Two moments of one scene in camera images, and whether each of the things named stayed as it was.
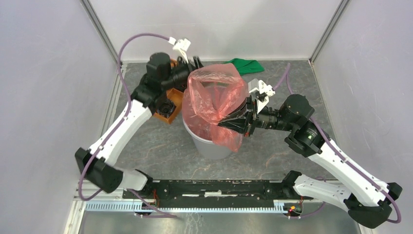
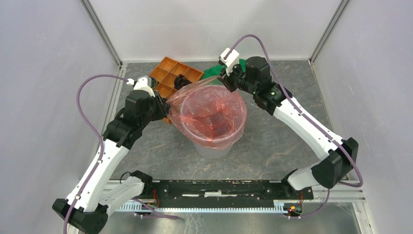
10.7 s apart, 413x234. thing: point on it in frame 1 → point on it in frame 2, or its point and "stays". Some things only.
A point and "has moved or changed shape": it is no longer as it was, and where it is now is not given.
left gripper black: x=188 y=66 → x=163 y=106
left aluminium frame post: x=89 y=9 stays
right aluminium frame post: x=330 y=26 stays
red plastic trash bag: x=213 y=91 has moved or changed shape
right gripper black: x=235 y=122 → x=227 y=80
